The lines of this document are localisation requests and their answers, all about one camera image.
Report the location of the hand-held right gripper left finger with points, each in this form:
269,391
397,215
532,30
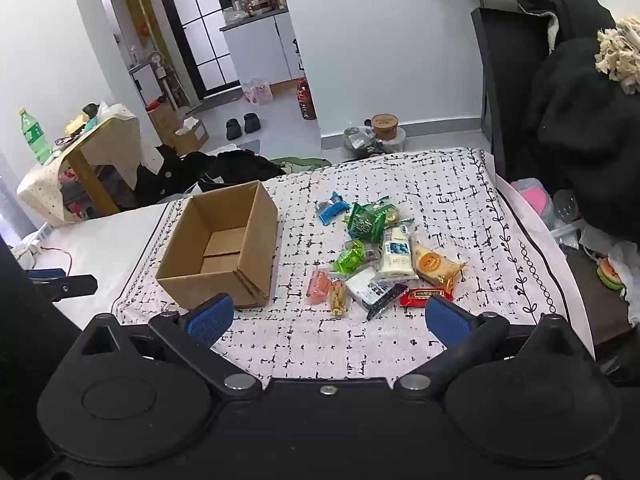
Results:
210,317

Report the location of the brown lidded bucket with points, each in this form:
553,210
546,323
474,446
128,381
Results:
384,126

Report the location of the brown shipping carton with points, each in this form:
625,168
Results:
162,120

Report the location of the yellow stick snack packet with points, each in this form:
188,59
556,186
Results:
337,300

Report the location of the clear bag of items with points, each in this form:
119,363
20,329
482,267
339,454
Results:
357,139

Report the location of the small wooden table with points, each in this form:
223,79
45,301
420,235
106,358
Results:
92,180

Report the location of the beige fringed cloth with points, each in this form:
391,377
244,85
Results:
617,55

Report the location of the white bed sheet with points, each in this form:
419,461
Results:
110,250

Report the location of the white power strip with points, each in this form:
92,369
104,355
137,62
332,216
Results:
27,251

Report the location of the burger toy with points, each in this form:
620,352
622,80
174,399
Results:
611,274

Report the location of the clear plastic cup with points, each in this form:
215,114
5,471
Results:
567,210

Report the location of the dark green snack packet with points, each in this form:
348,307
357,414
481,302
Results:
362,222

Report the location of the pink orange snack packet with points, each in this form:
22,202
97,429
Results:
318,286

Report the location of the blue snack packet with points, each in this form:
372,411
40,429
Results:
330,208

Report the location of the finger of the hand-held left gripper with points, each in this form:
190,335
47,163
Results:
70,286

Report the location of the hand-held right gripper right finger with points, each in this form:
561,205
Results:
447,317

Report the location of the pink plush item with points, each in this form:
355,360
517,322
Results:
532,197

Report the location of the small white fan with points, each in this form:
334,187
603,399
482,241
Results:
159,62

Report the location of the green cartoon rug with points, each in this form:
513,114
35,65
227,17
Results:
300,162

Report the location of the black garment with buttons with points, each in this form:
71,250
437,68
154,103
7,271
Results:
165,175

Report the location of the black chair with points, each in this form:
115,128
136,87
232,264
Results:
505,85

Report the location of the yellow orange snack packet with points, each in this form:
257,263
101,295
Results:
432,265

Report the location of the green plastic bottle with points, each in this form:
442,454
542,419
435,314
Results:
35,137

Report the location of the black coat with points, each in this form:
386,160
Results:
575,110

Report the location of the white and black snack packet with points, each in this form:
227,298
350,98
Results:
365,285

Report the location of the cardboard box with tissue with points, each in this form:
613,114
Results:
192,137

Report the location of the small table with cloth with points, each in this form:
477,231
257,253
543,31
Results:
115,132

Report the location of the red snack packet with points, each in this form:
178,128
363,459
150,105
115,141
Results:
417,297

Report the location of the large red-brown bottle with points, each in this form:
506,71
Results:
306,100

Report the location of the black-framed glass door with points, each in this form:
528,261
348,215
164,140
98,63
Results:
200,35

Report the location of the white kitchen cabinet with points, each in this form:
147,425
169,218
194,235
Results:
260,50

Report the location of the white blue-print snack packet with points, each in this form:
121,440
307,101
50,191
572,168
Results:
397,255

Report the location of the pink and white plastic bag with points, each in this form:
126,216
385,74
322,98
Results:
257,91

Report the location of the lime green snack packet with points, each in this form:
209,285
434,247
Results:
350,258

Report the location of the clear plastic container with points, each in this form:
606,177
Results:
395,142

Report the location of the dark-haired figurine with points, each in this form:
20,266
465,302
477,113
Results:
91,112

